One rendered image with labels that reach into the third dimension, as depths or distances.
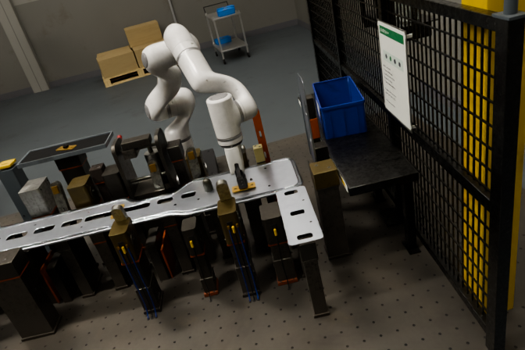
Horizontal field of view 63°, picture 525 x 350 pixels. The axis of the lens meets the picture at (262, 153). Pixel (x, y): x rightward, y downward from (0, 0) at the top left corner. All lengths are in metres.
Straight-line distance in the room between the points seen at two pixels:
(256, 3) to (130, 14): 2.49
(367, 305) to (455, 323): 0.25
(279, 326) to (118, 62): 7.04
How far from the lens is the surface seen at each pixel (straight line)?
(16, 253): 1.63
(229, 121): 1.35
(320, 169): 1.39
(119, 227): 1.45
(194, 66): 1.44
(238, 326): 1.46
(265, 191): 1.46
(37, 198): 1.84
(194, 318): 1.54
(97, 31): 9.20
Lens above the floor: 1.76
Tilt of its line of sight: 26 degrees down
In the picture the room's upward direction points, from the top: 14 degrees counter-clockwise
